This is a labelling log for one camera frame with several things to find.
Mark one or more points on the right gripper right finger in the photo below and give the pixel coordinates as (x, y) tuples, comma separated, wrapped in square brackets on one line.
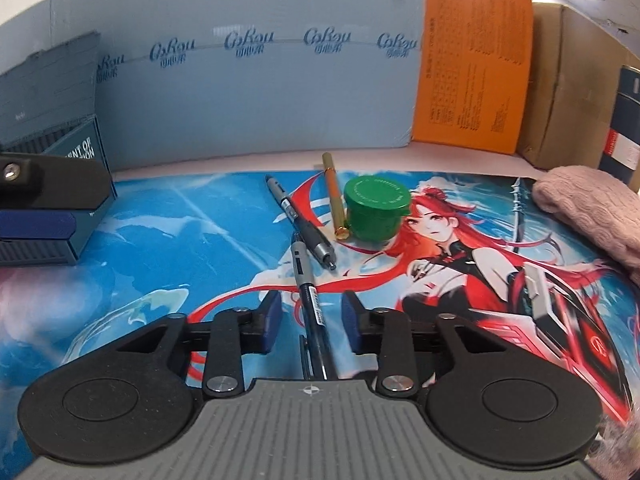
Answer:
[(477, 401)]

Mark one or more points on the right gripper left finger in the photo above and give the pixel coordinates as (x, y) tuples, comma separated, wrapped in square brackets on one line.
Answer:
[(139, 393)]

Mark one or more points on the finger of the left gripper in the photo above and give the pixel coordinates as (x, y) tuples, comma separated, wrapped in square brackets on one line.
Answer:
[(43, 182)]

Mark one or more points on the blue grey pen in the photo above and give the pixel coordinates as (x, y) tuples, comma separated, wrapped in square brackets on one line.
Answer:
[(318, 348)]

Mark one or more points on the black grey pen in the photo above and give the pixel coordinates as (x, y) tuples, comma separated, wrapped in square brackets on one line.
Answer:
[(315, 241)]

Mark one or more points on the blue storage box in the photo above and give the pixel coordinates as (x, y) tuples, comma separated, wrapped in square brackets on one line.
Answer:
[(48, 107)]

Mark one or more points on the anime printed desk mat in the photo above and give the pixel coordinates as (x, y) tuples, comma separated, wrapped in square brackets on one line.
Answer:
[(475, 246)]

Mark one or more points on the light blue foam board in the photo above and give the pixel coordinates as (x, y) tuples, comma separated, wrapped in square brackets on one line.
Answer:
[(188, 79)]

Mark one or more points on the pink knitted cloth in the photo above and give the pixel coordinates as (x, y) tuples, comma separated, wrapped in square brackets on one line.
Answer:
[(596, 205)]

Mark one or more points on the gold pen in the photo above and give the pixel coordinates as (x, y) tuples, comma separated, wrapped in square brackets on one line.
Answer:
[(341, 231)]

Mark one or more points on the navy striped box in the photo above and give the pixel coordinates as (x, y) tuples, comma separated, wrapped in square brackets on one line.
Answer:
[(620, 156)]

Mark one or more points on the orange board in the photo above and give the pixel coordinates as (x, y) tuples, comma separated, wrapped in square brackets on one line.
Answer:
[(474, 73)]

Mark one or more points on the brown cardboard box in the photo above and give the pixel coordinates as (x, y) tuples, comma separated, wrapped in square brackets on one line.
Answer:
[(572, 88)]

